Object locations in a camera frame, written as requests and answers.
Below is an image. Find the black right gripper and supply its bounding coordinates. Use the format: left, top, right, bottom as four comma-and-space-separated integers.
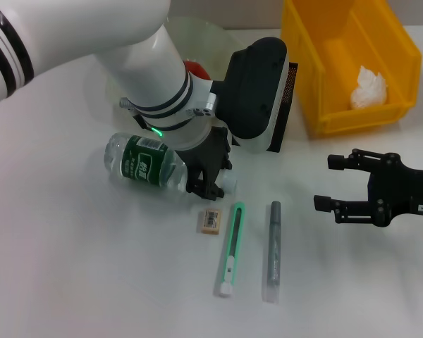
313, 149, 423, 228

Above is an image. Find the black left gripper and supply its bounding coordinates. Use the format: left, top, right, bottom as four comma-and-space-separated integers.
176, 126, 234, 202

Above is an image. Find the beige eraser with barcode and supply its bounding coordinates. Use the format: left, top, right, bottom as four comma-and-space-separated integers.
200, 207, 222, 235

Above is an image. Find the green utility knife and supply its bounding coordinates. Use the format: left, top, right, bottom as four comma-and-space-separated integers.
216, 201, 247, 299

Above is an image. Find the clear green-label water bottle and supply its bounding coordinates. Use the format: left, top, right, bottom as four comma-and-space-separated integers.
104, 132, 238, 201

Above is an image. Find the black mesh pen holder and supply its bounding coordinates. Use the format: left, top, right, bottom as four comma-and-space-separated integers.
267, 62, 300, 154

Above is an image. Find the white paper ball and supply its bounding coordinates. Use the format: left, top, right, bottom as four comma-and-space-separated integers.
350, 65, 389, 111

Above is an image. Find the orange knitted toy fruit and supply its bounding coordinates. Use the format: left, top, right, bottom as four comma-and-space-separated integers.
182, 59, 211, 82

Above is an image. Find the grey marker pen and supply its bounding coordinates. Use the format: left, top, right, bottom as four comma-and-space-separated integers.
262, 200, 282, 306

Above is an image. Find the green wavy glass fruit bowl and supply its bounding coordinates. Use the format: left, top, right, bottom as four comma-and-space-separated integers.
105, 15, 246, 133

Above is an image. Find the yellow plastic storage bin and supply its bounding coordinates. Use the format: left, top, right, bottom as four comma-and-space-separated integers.
278, 0, 423, 137

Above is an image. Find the left arm cable with plug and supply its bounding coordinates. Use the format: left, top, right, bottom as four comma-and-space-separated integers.
118, 98, 146, 130

